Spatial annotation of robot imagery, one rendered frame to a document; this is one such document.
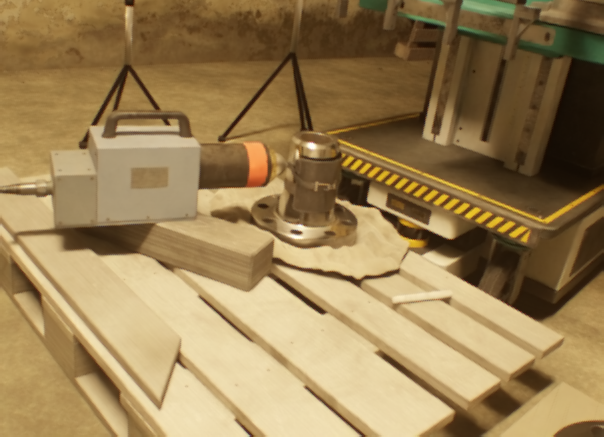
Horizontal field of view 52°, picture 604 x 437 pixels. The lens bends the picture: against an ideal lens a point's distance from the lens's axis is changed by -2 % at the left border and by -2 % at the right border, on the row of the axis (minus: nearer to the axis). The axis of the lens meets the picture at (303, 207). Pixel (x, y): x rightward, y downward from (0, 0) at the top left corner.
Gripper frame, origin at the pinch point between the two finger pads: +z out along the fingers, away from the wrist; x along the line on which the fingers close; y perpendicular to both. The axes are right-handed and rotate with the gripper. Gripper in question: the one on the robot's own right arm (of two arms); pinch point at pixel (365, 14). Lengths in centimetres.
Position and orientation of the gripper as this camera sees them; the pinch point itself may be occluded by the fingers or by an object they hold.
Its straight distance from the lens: 145.1
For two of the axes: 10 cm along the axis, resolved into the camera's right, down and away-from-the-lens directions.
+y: 6.6, -2.1, 7.2
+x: -7.4, -3.6, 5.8
